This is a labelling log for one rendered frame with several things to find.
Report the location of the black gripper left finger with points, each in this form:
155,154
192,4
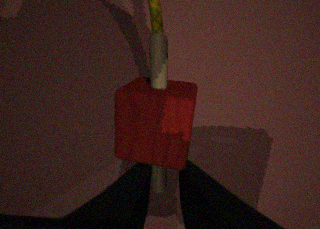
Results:
123,205

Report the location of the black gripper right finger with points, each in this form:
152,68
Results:
206,204

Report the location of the red wooden block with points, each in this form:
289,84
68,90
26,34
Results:
153,126

